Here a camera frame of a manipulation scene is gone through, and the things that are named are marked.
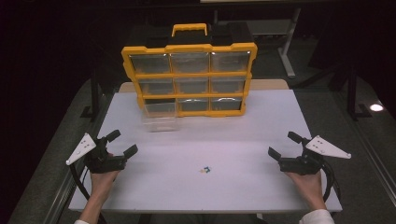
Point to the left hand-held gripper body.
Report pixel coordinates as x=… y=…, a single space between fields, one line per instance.
x=102 y=160

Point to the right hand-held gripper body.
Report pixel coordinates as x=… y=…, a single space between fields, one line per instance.
x=306 y=163

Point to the black metal stand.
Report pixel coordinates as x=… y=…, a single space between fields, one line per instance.
x=353 y=93
x=94 y=93

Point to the clear plastic drawer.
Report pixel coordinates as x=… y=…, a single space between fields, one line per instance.
x=160 y=119

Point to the person's right hand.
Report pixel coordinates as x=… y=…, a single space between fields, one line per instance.
x=309 y=189

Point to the person's left hand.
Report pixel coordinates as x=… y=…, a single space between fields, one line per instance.
x=102 y=183

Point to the yellow black drawer organizer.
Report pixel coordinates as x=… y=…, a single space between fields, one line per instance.
x=190 y=48

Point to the small yellow pushpin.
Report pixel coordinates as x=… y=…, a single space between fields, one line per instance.
x=202 y=170

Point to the white desk with metal legs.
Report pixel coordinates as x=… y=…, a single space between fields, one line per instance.
x=288 y=46

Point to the small blue pushpin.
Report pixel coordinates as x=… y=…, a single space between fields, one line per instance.
x=207 y=169

